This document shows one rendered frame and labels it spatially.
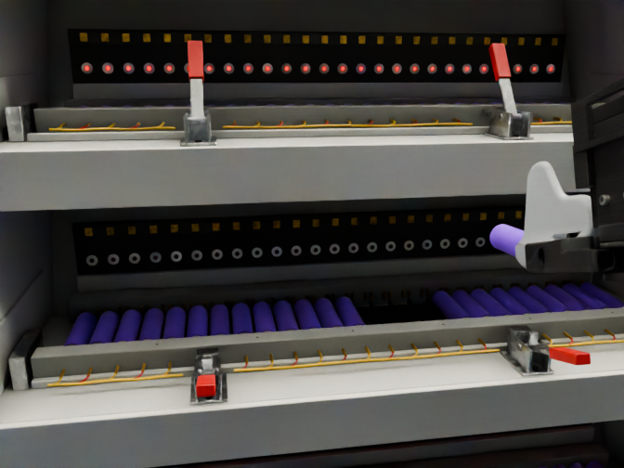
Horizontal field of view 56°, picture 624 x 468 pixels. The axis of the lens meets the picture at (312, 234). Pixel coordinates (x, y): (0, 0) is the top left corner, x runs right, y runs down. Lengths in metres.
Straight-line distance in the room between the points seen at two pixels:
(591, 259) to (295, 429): 0.28
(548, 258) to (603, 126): 0.06
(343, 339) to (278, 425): 0.09
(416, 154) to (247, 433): 0.26
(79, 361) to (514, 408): 0.35
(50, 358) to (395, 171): 0.31
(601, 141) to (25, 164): 0.38
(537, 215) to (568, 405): 0.24
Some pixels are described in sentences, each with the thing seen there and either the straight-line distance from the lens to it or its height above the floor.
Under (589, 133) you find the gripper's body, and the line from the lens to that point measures 0.29.
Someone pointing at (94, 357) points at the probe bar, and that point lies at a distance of 0.51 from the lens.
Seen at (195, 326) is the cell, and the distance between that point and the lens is 0.54.
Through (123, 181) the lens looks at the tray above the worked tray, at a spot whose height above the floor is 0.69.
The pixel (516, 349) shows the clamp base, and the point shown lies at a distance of 0.54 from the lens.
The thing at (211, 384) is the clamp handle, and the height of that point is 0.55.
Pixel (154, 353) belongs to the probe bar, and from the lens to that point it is 0.50.
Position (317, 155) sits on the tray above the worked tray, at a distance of 0.47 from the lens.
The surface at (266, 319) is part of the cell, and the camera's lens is 0.54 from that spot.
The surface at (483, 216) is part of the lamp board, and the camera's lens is 0.67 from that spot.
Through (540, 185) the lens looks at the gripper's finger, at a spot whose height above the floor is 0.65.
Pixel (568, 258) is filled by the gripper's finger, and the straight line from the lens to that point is 0.28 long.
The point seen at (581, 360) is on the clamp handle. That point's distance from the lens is 0.47.
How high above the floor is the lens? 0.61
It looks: 4 degrees up
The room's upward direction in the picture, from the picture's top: 3 degrees counter-clockwise
